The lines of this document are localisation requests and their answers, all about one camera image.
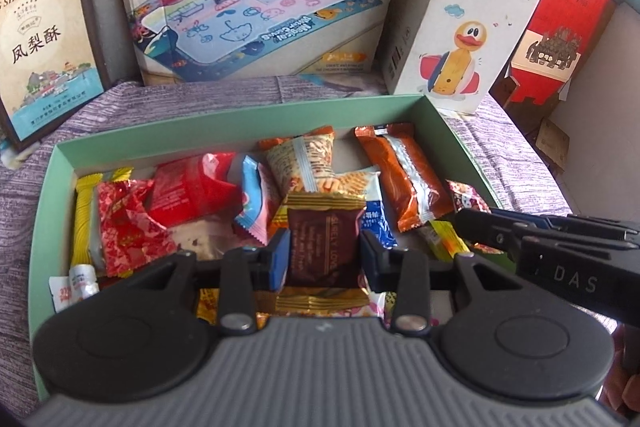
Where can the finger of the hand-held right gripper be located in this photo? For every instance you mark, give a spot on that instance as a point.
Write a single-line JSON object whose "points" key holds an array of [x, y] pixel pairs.
{"points": [[575, 224], [490, 232]]}

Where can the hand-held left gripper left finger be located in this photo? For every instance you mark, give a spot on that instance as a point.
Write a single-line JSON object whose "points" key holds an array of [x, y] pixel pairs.
{"points": [[280, 259]]}

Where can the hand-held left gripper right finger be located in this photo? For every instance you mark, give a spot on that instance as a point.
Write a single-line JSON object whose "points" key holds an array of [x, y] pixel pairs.
{"points": [[372, 262]]}

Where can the blue white snack packet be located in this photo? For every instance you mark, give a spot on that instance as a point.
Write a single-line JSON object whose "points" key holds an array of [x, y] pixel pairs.
{"points": [[380, 222]]}

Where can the small red patterned packet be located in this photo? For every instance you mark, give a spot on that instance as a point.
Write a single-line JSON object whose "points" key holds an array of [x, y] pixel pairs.
{"points": [[467, 197]]}

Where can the brown packet with gold ends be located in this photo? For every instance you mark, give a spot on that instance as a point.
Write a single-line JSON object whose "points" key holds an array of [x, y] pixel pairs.
{"points": [[322, 247]]}

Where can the pink white patterned packet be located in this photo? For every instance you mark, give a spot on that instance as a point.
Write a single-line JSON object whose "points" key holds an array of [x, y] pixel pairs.
{"points": [[380, 307]]}

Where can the long yellow green packet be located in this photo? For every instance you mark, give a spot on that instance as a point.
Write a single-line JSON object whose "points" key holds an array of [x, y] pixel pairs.
{"points": [[445, 239]]}

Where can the blue pink-edged snack packet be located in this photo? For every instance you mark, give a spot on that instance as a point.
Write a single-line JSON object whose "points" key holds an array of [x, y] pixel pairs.
{"points": [[252, 202]]}

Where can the clear silver snack packet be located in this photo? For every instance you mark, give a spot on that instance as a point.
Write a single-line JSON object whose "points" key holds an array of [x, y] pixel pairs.
{"points": [[205, 237]]}

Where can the cream orange patterned packet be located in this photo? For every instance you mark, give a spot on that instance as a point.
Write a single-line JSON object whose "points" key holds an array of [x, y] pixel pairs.
{"points": [[350, 184]]}

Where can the yellow cartoon snack packet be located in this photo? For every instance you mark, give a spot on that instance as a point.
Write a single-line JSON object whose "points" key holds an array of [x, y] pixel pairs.
{"points": [[207, 307]]}

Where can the orange packet with silver seam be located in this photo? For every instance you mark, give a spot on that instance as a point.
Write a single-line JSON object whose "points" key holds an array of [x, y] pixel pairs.
{"points": [[405, 177]]}

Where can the orange striped chips packet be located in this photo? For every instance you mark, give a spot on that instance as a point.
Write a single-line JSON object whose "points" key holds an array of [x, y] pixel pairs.
{"points": [[300, 157]]}

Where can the plain red snack packet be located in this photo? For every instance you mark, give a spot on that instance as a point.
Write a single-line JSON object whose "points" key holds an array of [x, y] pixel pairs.
{"points": [[190, 192]]}

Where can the red gold patterned packet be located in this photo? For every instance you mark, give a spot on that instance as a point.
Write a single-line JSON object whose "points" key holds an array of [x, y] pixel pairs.
{"points": [[130, 227]]}

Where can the small white bottle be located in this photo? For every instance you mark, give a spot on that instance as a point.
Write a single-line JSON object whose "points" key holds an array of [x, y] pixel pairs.
{"points": [[84, 282]]}

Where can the yellow wavy snack packet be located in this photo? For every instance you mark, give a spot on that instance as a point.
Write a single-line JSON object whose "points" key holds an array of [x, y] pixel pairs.
{"points": [[84, 227]]}

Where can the shallow green cardboard box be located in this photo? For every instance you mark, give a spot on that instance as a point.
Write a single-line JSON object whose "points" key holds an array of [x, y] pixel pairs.
{"points": [[57, 232]]}

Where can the brown cardboard box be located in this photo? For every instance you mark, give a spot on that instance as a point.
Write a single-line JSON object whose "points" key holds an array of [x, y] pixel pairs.
{"points": [[554, 142]]}

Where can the red gift box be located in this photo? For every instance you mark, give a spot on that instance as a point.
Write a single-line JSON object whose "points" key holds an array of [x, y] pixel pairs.
{"points": [[560, 37]]}

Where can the white duck toy box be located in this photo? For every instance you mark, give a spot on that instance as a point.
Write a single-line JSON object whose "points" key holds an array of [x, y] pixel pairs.
{"points": [[460, 32]]}

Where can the brown framed pastry box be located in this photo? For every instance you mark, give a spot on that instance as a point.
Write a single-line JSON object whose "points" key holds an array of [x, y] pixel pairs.
{"points": [[45, 57]]}

